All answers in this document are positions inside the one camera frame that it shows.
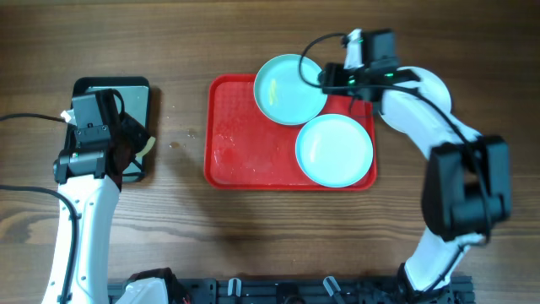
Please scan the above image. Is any yellow green sponge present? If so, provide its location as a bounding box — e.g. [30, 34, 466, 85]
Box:
[136, 137, 156, 158]

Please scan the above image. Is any teal plate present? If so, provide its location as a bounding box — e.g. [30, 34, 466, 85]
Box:
[253, 54, 327, 126]
[294, 114, 375, 188]

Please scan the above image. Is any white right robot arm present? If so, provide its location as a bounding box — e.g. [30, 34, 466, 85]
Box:
[318, 63, 512, 303]

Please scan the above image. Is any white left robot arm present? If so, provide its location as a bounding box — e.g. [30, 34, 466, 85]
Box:
[43, 89, 155, 303]

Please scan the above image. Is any black tray with water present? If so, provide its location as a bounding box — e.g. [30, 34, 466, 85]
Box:
[73, 76, 151, 183]

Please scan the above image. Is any red plastic tray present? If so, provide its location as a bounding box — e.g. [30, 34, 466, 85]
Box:
[203, 74, 328, 191]

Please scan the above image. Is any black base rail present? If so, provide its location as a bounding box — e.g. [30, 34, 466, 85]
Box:
[107, 274, 476, 304]

